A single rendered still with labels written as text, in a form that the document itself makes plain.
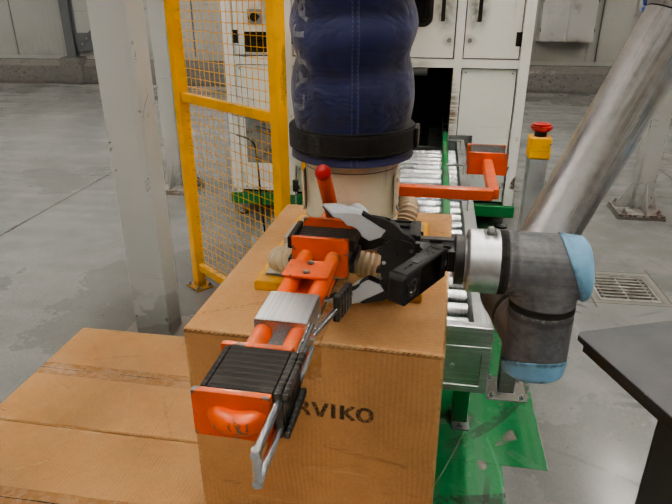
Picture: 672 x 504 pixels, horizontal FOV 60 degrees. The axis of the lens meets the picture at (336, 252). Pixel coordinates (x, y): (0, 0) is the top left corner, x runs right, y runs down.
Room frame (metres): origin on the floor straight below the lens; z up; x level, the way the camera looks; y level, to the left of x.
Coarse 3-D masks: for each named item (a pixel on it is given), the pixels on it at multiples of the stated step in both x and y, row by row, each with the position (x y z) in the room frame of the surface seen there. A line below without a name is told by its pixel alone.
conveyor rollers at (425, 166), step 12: (420, 156) 3.45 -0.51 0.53; (432, 156) 3.44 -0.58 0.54; (408, 168) 3.13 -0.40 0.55; (420, 168) 3.18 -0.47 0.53; (432, 168) 3.18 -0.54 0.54; (408, 180) 2.93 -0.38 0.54; (420, 180) 2.92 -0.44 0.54; (432, 180) 2.92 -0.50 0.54; (456, 180) 2.90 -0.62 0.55; (420, 204) 2.56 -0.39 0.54; (432, 204) 2.55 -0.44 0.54; (456, 204) 2.54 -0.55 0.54; (456, 216) 2.37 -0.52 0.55; (456, 228) 2.27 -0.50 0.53; (456, 288) 1.74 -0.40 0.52; (456, 300) 1.65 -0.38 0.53; (456, 312) 1.56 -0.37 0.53
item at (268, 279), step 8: (304, 216) 1.21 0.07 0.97; (264, 272) 0.94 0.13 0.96; (272, 272) 0.93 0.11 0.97; (256, 280) 0.91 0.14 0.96; (264, 280) 0.91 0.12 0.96; (272, 280) 0.91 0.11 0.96; (280, 280) 0.91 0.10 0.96; (256, 288) 0.91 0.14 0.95; (264, 288) 0.90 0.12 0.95; (272, 288) 0.90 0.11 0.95
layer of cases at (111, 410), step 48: (96, 336) 1.40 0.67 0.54; (144, 336) 1.40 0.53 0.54; (48, 384) 1.18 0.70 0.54; (96, 384) 1.18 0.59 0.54; (144, 384) 1.18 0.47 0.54; (0, 432) 1.01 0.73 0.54; (48, 432) 1.01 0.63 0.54; (96, 432) 1.01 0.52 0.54; (144, 432) 1.01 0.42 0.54; (192, 432) 1.01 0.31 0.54; (0, 480) 0.87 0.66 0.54; (48, 480) 0.87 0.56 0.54; (96, 480) 0.87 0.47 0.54; (144, 480) 0.87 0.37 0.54; (192, 480) 0.87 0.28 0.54
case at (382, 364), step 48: (240, 288) 0.91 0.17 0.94; (336, 288) 0.91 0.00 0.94; (432, 288) 0.91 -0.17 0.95; (192, 336) 0.78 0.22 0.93; (240, 336) 0.76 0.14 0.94; (336, 336) 0.76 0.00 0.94; (384, 336) 0.75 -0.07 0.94; (432, 336) 0.75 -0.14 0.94; (192, 384) 0.78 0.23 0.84; (336, 384) 0.73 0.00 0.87; (384, 384) 0.72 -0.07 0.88; (432, 384) 0.70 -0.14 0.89; (336, 432) 0.73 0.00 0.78; (384, 432) 0.72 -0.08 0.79; (432, 432) 0.70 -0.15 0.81; (240, 480) 0.77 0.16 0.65; (288, 480) 0.75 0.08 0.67; (336, 480) 0.73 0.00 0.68; (384, 480) 0.72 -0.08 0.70; (432, 480) 0.70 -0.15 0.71
